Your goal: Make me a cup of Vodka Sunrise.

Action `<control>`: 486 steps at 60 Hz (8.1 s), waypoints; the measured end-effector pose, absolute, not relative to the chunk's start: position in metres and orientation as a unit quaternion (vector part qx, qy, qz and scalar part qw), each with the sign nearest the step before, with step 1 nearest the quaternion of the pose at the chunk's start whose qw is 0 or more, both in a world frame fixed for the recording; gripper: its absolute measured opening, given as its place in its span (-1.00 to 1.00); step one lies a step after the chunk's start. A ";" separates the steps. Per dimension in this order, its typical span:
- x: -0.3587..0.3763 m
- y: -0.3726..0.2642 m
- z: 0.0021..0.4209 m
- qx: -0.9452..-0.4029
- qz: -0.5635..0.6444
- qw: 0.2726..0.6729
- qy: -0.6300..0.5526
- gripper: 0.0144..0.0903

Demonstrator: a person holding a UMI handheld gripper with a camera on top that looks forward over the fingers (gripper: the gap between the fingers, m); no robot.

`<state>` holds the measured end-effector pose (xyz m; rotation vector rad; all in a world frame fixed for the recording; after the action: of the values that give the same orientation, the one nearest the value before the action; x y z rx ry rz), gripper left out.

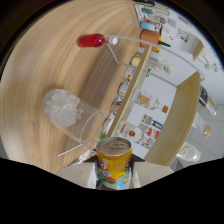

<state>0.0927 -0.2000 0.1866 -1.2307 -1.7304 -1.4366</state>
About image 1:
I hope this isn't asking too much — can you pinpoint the yellow drink can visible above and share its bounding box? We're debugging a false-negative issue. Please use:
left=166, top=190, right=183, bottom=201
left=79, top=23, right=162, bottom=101
left=95, top=136, right=133, bottom=191

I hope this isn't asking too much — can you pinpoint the small red syrup bottle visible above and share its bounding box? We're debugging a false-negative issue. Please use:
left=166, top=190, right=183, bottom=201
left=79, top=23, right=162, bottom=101
left=76, top=33, right=118, bottom=49

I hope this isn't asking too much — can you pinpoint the light blue cup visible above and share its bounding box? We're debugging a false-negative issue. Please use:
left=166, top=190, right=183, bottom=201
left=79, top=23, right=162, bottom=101
left=139, top=20, right=161, bottom=33

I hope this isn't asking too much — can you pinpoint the two-tier wooden shelf rack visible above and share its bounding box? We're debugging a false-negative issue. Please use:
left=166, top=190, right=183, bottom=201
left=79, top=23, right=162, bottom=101
left=56, top=0, right=206, bottom=168

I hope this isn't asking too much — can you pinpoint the clear glass with ice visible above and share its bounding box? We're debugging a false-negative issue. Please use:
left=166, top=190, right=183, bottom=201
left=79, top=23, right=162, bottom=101
left=42, top=88, right=104, bottom=145

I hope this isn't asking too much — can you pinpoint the glass jar wooden lid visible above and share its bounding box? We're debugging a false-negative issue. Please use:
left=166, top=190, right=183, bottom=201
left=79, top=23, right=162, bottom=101
left=192, top=113, right=213, bottom=138

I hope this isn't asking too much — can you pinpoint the black and yellow bag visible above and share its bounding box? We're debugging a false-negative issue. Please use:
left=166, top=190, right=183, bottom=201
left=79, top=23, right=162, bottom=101
left=198, top=85, right=218, bottom=117

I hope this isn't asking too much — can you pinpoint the orange basket with toys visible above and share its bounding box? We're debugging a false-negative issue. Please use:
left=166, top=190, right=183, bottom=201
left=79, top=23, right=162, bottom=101
left=139, top=29, right=172, bottom=53

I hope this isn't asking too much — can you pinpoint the white tray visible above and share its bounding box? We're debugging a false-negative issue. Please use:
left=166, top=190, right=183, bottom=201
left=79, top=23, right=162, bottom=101
left=134, top=2, right=171, bottom=21

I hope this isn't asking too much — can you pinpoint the multicolour wall poster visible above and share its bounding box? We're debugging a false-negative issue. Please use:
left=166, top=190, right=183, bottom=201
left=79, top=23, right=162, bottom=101
left=139, top=136, right=156, bottom=150

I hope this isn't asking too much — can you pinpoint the red wall poster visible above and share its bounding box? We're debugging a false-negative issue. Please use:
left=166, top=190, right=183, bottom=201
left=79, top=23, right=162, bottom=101
left=143, top=124, right=162, bottom=139

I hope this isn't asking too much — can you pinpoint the blue yellow wall poster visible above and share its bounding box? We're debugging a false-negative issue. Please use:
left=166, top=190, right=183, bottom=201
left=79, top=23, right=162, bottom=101
left=141, top=114, right=164, bottom=131

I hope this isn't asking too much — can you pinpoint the wooden wall shelf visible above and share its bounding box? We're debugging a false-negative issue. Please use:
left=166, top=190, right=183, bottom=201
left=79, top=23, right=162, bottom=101
left=184, top=33, right=205, bottom=61

